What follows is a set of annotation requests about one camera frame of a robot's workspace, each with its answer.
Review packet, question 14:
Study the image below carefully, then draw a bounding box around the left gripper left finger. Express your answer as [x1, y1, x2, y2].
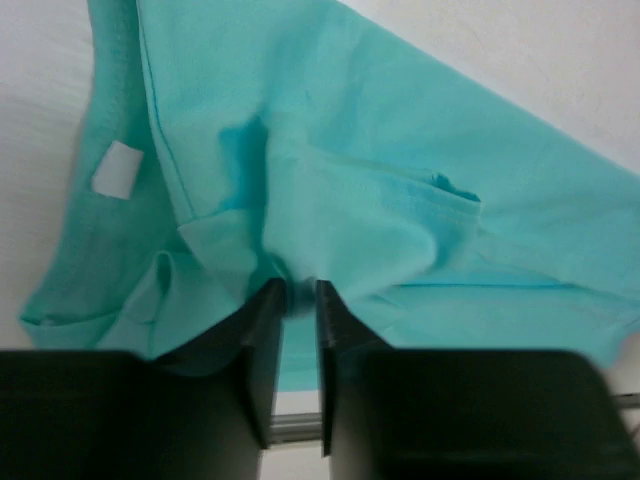
[1, 279, 286, 479]

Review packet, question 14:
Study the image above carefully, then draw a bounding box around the teal t shirt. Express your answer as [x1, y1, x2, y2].
[20, 1, 639, 391]

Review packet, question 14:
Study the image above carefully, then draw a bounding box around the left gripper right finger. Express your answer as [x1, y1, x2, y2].
[316, 281, 639, 479]

